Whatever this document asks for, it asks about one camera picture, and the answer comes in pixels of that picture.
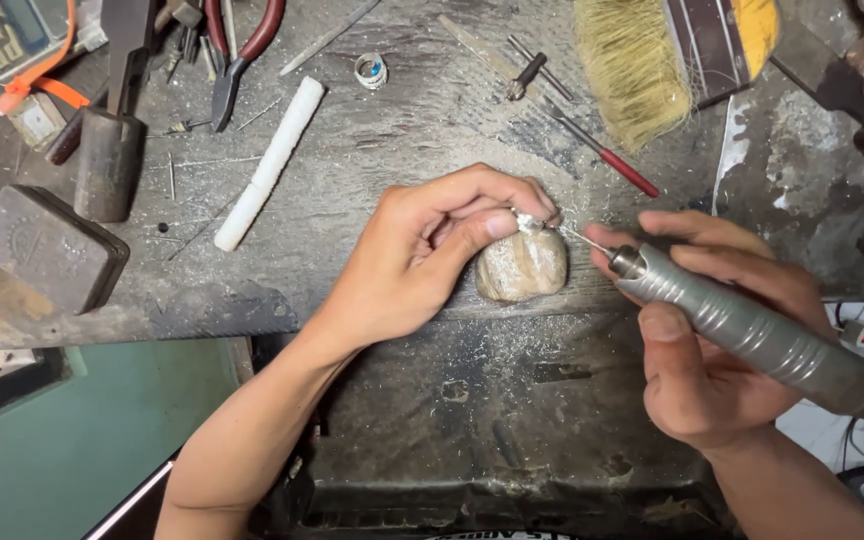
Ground grey rotary tool handpiece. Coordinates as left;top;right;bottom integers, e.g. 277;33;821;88
561;224;864;444

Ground rusty dark bench vise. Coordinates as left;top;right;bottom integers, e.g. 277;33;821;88
769;0;864;177

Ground person's left hand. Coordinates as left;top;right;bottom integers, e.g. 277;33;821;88
304;162;561;354

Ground silver ring with blue stone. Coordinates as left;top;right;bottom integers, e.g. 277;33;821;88
353;51;390;92

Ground red-handled pliers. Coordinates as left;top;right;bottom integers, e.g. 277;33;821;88
204;0;288;135

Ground dusty metal bench drawer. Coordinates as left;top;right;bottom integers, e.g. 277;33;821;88
252;303;741;540

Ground small white box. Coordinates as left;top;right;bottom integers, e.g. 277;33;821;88
7;91;69;153

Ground digital pocket scale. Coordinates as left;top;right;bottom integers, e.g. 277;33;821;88
0;0;77;85

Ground tape-wrapped bench peg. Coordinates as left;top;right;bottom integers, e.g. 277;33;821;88
474;225;570;304

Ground yellow-handled bristle brush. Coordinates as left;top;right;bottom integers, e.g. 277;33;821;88
573;0;781;156

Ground small silver ring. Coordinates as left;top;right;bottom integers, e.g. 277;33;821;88
511;208;553;232

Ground white wax stick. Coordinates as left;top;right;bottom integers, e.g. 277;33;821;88
213;75;327;253

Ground flat metal file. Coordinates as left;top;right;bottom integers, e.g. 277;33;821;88
438;14;553;114

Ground thin grey needle file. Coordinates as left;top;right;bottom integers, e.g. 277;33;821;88
279;0;382;78

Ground heap of small metal tools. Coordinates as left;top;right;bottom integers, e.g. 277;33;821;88
153;0;240;84

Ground orange strap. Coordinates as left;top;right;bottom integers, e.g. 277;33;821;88
0;0;93;117

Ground person's right hand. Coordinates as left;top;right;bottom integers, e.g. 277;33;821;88
584;209;840;453

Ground dark square metal block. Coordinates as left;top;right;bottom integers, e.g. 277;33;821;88
0;184;132;317

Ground dark pin vise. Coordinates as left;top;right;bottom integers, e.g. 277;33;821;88
505;51;549;102

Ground red-handled needle file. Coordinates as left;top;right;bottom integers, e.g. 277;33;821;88
538;93;661;200

